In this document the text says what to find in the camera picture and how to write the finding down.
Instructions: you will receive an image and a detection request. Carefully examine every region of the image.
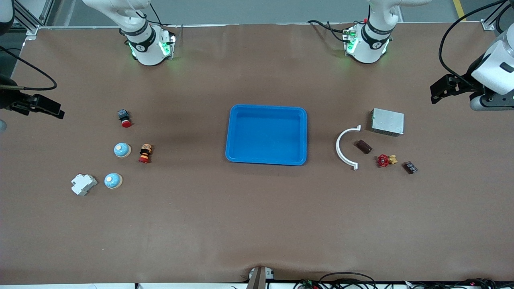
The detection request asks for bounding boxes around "brown capacitor block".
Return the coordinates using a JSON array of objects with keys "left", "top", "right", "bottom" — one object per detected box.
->
[{"left": 354, "top": 139, "right": 373, "bottom": 155}]

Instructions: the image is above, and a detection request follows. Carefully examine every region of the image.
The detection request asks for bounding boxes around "silver metal power supply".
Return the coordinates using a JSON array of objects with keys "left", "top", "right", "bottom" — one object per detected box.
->
[{"left": 370, "top": 108, "right": 404, "bottom": 137}]

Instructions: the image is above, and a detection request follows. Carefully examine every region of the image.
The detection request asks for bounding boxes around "white circuit breaker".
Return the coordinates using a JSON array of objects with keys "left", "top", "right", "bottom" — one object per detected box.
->
[{"left": 71, "top": 173, "right": 98, "bottom": 196}]

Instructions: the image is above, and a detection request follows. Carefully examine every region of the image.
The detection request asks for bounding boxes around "white curved plastic clamp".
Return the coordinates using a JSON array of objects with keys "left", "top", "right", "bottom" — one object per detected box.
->
[{"left": 336, "top": 125, "right": 361, "bottom": 171}]

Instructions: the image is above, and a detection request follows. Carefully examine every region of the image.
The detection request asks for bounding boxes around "blue plastic tray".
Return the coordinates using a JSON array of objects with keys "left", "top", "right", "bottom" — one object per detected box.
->
[{"left": 225, "top": 104, "right": 308, "bottom": 166}]

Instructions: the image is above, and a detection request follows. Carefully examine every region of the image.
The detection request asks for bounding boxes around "brown table mat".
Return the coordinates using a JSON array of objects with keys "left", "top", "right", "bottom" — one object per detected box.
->
[{"left": 0, "top": 22, "right": 514, "bottom": 285}]

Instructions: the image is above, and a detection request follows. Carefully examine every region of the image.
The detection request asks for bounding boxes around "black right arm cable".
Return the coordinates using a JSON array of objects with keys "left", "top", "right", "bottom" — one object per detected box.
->
[{"left": 0, "top": 45, "right": 58, "bottom": 91}]

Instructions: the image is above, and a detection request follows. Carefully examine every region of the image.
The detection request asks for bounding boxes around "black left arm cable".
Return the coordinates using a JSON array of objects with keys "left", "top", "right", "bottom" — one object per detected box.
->
[{"left": 438, "top": 0, "right": 514, "bottom": 81}]

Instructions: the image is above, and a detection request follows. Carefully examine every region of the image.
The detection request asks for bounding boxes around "aluminium frame corner post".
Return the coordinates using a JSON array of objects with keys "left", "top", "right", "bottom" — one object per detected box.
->
[
  {"left": 481, "top": 0, "right": 514, "bottom": 31},
  {"left": 14, "top": 0, "right": 55, "bottom": 39}
]

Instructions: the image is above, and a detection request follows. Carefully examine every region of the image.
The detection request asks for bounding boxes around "black arm base cable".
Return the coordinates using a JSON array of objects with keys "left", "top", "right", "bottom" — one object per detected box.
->
[{"left": 307, "top": 19, "right": 350, "bottom": 44}]

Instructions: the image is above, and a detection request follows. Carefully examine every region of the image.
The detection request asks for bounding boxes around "black cable bundle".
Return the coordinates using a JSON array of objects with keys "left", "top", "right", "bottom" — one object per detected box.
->
[{"left": 410, "top": 278, "right": 514, "bottom": 289}]

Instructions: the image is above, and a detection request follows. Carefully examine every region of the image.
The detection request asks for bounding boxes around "black looped cable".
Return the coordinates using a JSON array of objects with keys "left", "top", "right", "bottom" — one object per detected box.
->
[{"left": 319, "top": 272, "right": 378, "bottom": 289}]

